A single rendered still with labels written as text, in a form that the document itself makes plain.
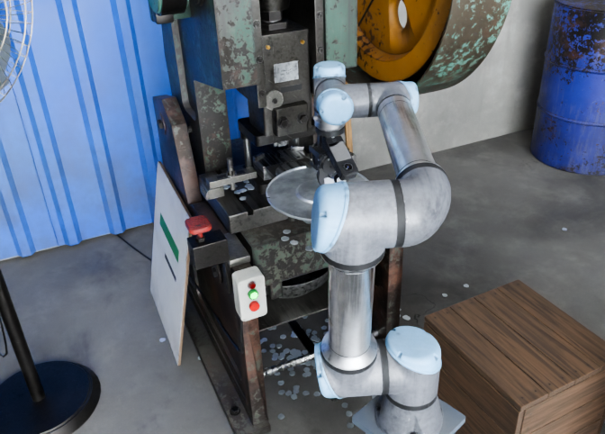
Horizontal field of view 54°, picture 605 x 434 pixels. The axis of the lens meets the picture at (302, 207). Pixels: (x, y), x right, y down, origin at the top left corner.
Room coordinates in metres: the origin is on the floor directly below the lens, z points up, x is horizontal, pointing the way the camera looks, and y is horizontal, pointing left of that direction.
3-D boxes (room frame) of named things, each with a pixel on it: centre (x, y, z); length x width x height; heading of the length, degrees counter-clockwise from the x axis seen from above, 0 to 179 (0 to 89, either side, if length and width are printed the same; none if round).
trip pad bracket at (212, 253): (1.33, 0.26, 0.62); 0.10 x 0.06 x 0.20; 114
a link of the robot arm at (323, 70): (1.35, -0.08, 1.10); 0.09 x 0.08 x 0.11; 2
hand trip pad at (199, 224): (1.33, 0.27, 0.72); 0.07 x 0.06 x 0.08; 24
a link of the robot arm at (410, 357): (0.94, -0.21, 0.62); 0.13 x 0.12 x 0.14; 92
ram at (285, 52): (1.63, 0.05, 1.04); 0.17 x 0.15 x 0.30; 24
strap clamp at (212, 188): (1.60, 0.22, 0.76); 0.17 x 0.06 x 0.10; 114
